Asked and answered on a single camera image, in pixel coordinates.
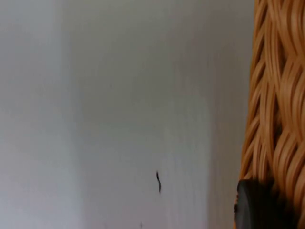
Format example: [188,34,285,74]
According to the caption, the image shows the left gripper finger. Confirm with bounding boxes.
[234,178,301,229]

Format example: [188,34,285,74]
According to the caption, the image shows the pale brown wicker basket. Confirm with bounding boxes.
[234,0,305,229]

